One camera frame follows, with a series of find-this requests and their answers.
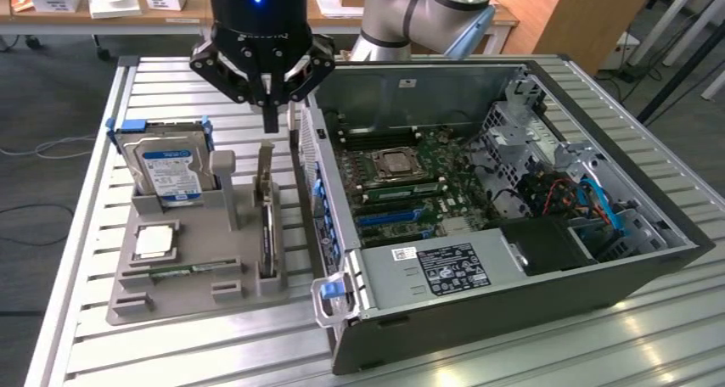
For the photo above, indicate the metal CPU socket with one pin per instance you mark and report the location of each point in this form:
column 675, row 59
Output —
column 377, row 166

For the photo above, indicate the CPU with thermal paste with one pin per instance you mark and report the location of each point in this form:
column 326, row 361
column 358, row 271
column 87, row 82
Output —
column 400, row 163

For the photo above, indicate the white floor unit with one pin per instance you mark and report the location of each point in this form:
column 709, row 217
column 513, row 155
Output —
column 620, row 52

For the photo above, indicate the white table frame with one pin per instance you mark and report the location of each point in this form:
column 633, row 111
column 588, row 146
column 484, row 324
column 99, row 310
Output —
column 680, row 30

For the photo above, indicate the black graphics card metal bracket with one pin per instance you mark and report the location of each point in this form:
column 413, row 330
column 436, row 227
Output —
column 267, row 234

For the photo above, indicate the blue expansion slot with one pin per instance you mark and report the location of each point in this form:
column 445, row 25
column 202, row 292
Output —
column 390, row 218

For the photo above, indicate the small silver chipset heatsink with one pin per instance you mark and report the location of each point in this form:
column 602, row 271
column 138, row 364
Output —
column 456, row 226

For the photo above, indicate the wooden cabinet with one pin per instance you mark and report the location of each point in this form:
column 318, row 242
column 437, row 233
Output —
column 577, row 22

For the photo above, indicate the silver disk bay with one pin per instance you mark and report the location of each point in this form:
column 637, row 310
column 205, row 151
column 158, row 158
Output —
column 640, row 230

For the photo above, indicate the silver CPU chip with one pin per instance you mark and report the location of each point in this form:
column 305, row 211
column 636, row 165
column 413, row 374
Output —
column 154, row 240

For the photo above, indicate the black caster wheel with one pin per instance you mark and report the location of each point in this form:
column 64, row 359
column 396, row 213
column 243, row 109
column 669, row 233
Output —
column 32, row 42
column 103, row 52

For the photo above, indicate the grey plastic parts rack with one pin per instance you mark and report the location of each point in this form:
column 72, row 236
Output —
column 198, row 234

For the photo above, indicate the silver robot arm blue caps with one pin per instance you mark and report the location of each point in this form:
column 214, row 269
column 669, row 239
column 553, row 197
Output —
column 390, row 18

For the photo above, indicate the open black PC case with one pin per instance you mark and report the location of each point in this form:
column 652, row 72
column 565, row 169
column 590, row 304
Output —
column 510, row 319

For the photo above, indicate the hard disk in blue carrier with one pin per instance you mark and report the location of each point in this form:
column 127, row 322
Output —
column 170, row 170

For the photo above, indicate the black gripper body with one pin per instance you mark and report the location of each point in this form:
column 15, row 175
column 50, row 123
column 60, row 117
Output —
column 258, row 18

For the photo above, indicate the orange book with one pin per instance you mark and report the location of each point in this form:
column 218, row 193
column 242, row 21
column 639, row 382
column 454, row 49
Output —
column 22, row 1

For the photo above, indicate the black slanted pole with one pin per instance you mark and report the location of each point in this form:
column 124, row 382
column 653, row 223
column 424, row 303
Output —
column 681, row 79

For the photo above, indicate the white paper stack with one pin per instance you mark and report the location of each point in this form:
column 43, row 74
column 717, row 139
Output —
column 334, row 5

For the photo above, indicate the grey power supply black label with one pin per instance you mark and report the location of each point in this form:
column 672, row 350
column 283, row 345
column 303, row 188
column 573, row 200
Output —
column 397, row 276

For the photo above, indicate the silver perforated drive cage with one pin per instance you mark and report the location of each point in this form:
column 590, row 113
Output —
column 510, row 149

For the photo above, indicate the blue case latch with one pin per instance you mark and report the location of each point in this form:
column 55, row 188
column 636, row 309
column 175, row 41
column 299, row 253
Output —
column 331, row 288

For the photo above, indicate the black fan shroud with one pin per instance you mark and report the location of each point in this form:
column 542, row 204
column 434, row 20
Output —
column 544, row 247

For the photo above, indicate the wooden desk white frame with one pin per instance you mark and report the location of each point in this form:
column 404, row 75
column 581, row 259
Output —
column 68, row 18

